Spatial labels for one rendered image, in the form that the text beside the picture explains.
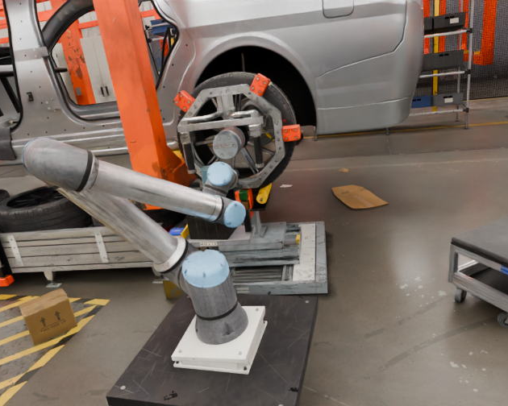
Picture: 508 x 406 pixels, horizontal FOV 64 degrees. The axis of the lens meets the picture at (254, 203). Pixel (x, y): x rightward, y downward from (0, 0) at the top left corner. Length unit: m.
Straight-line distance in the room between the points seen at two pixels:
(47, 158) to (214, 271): 0.58
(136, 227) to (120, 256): 1.29
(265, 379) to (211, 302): 0.29
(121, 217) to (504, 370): 1.52
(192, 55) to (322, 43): 0.78
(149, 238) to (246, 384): 0.56
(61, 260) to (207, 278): 1.68
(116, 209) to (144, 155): 0.94
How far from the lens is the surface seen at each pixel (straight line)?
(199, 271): 1.32
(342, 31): 2.52
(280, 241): 2.36
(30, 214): 3.01
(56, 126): 3.11
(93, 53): 7.46
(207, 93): 2.14
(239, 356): 1.37
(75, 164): 1.14
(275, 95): 2.16
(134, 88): 2.19
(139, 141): 2.23
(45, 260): 2.94
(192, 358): 1.43
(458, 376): 1.85
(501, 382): 1.87
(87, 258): 2.77
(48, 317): 2.42
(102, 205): 1.32
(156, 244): 1.41
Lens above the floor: 1.23
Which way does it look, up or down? 19 degrees down
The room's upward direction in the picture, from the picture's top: 8 degrees counter-clockwise
